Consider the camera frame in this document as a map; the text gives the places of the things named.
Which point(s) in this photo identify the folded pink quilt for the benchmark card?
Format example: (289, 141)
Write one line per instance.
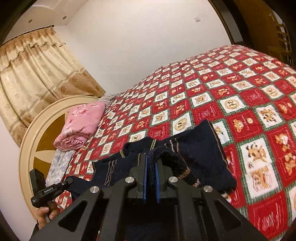
(81, 120)

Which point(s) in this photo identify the brown wooden door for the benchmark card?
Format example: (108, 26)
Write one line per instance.
(256, 23)

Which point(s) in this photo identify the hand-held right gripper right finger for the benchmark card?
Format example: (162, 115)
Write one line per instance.
(158, 185)

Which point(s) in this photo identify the navy patterned knit sweater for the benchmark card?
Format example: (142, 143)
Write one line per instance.
(203, 148)

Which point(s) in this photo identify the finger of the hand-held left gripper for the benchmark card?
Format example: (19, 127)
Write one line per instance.
(69, 182)

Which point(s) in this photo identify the grey floral pillow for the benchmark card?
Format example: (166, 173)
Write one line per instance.
(60, 164)

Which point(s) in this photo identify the beige patterned curtain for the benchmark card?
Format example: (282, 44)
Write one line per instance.
(34, 81)

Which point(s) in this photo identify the person's left hand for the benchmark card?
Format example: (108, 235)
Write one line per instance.
(45, 217)

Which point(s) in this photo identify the striped grey cloth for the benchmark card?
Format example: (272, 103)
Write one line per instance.
(108, 99)

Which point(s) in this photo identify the dark door frame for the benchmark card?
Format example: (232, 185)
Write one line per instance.
(229, 23)

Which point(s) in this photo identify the cream and brown headboard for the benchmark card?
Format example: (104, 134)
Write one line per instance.
(27, 148)

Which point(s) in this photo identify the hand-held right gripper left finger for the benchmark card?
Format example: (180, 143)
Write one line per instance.
(144, 180)

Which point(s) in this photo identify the red checked printed bedspread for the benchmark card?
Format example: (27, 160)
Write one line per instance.
(254, 104)

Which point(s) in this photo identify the wooden chair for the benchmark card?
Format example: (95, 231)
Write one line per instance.
(283, 37)

